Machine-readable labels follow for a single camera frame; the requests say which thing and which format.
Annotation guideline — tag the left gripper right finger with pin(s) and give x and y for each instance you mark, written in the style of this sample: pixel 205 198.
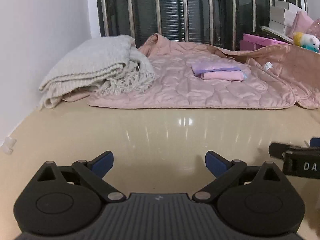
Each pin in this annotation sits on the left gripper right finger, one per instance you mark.
pixel 255 200

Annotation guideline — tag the cream knitted fringed blanket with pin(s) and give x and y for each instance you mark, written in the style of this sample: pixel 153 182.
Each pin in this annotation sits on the cream knitted fringed blanket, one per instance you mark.
pixel 105 65

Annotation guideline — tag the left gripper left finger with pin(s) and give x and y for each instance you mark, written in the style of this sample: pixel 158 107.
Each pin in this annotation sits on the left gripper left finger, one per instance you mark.
pixel 60 200

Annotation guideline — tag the pink quilted jacket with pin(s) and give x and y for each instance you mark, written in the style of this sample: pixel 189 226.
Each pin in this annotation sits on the pink quilted jacket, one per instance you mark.
pixel 276 77

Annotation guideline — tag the pink blue mesh garment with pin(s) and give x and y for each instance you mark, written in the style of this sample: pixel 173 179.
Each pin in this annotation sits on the pink blue mesh garment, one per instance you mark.
pixel 208 70

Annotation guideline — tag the yellow white plush toy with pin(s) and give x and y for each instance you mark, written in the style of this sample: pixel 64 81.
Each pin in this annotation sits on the yellow white plush toy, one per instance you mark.
pixel 306 41

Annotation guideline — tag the metal window railing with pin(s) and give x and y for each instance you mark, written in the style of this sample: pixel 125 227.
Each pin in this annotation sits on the metal window railing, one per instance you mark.
pixel 222 23

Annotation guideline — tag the magenta pink box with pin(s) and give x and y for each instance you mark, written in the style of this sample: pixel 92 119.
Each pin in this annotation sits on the magenta pink box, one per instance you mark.
pixel 254 42

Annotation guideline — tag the stack of white boxes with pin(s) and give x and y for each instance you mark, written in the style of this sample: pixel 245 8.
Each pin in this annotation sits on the stack of white boxes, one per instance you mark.
pixel 282 16

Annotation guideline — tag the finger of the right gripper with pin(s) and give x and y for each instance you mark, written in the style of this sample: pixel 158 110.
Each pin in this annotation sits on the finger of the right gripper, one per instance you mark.
pixel 276 149
pixel 315 142

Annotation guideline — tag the pink zip pouch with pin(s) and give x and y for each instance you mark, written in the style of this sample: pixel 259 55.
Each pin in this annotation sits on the pink zip pouch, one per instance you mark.
pixel 304 24

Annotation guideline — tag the clear plastic clip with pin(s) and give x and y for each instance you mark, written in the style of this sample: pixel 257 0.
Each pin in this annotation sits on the clear plastic clip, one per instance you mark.
pixel 8 145

